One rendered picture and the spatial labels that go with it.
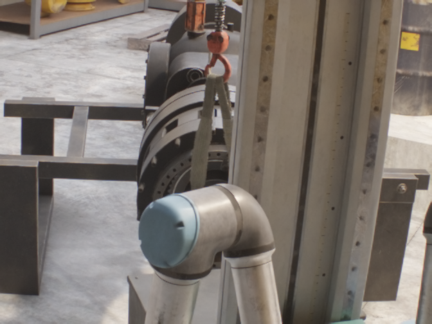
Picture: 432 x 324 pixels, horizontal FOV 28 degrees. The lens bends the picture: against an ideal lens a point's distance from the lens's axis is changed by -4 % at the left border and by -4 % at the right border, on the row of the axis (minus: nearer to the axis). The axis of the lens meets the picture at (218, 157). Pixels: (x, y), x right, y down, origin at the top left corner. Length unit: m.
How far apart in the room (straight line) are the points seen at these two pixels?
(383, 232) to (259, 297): 2.51
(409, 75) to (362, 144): 3.93
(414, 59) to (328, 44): 3.97
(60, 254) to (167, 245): 2.99
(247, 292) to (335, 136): 0.47
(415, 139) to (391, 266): 1.38
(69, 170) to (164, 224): 2.40
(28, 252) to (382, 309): 1.66
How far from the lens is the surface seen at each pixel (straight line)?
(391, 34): 1.85
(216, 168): 2.85
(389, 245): 4.11
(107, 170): 3.85
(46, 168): 3.86
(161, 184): 2.78
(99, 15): 10.72
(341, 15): 1.84
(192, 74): 3.30
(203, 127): 2.67
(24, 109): 4.75
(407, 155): 5.34
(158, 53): 4.14
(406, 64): 5.79
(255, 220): 1.56
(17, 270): 3.99
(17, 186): 3.83
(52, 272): 4.26
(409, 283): 4.46
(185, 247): 1.46
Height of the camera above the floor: 1.90
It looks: 18 degrees down
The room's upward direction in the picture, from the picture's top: 4 degrees clockwise
